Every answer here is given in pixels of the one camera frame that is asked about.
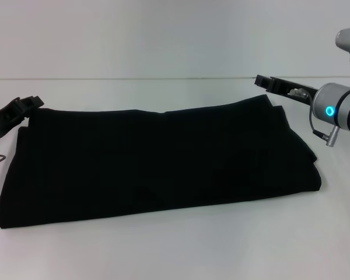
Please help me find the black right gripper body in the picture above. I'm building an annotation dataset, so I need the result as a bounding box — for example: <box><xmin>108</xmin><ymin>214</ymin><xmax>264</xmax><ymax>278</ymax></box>
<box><xmin>269</xmin><ymin>75</ymin><xmax>318</xmax><ymax>108</ymax></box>

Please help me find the black shirt with FREE print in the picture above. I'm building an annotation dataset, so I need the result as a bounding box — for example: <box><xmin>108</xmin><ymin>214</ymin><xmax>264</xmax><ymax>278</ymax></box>
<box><xmin>0</xmin><ymin>93</ymin><xmax>322</xmax><ymax>230</ymax></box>

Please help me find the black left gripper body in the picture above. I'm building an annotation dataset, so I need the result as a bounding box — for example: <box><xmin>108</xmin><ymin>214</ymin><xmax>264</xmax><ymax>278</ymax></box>
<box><xmin>0</xmin><ymin>98</ymin><xmax>29</xmax><ymax>143</ymax></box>

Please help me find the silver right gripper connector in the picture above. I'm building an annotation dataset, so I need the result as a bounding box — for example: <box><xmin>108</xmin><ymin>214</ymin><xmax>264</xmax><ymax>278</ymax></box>
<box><xmin>289</xmin><ymin>87</ymin><xmax>309</xmax><ymax>99</ymax></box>

